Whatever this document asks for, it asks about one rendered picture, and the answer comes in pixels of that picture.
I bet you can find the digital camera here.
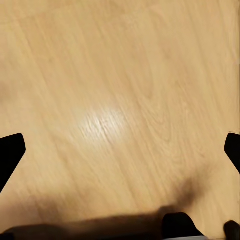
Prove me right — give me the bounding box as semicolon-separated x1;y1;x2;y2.
225;220;240;240

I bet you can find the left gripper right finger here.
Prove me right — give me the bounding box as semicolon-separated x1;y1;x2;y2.
224;133;240;172

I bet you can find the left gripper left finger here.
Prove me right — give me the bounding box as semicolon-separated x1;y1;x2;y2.
0;133;26;193

